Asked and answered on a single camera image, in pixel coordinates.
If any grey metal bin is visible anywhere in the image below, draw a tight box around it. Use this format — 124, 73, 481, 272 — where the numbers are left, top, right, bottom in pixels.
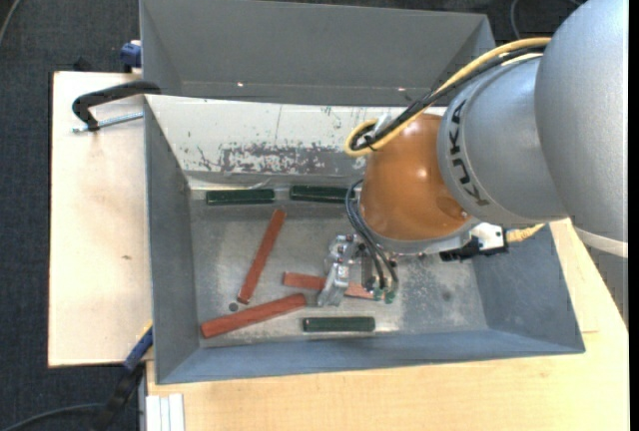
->
138, 0, 586, 386

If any pale wood flat board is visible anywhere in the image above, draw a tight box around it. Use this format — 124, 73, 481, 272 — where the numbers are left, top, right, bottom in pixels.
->
48, 71, 154, 368

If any dark green flat block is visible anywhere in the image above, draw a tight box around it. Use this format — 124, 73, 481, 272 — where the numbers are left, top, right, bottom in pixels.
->
205, 189, 277, 207
289, 185, 357, 203
302, 315, 376, 334

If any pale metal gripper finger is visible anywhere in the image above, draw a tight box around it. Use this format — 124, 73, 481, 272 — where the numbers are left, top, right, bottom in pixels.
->
324, 238, 345, 278
317, 263, 352, 308

